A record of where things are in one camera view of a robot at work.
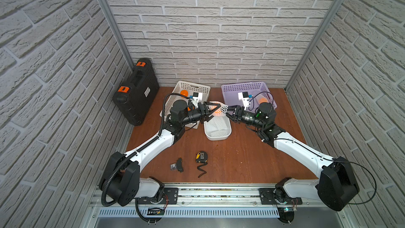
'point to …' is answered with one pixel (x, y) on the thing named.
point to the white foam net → (220, 124)
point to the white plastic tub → (209, 127)
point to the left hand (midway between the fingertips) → (224, 108)
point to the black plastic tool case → (134, 98)
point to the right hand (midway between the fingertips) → (223, 110)
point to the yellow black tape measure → (201, 157)
